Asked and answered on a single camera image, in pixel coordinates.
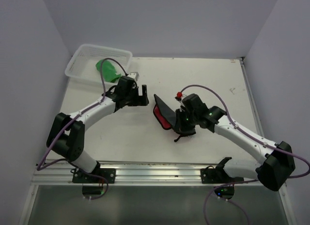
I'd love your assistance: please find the green microfiber towel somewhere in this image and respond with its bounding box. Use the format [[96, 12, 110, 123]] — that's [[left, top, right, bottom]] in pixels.
[[95, 60, 121, 83]]

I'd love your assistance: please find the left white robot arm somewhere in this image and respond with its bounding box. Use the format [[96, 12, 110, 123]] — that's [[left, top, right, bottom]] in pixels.
[[46, 76, 149, 183]]

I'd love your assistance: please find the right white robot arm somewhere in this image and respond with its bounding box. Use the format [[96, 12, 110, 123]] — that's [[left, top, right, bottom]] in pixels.
[[176, 92, 295, 191]]

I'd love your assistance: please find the white plastic basket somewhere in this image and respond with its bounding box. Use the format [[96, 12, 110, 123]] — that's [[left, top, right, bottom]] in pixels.
[[65, 44, 133, 86]]

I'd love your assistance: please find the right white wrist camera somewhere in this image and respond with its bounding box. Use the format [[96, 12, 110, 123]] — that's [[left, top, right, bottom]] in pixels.
[[175, 92, 187, 106]]

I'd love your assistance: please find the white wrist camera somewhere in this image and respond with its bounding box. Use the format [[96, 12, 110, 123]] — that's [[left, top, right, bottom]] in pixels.
[[175, 92, 187, 106], [127, 72, 139, 82]]

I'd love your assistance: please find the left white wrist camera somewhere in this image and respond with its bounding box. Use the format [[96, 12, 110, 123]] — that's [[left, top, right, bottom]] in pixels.
[[127, 72, 139, 82]]

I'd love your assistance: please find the aluminium mounting rail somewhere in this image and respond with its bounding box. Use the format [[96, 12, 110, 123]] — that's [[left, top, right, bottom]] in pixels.
[[31, 161, 288, 187]]

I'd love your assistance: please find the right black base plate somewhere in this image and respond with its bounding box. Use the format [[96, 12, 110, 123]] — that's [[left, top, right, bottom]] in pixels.
[[200, 166, 244, 184]]

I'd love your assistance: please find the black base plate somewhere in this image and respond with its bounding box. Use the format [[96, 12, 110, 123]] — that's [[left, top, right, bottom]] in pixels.
[[200, 166, 244, 184], [70, 168, 116, 184]]

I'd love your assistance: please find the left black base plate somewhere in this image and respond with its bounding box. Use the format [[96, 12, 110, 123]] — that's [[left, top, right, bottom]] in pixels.
[[70, 168, 116, 184]]

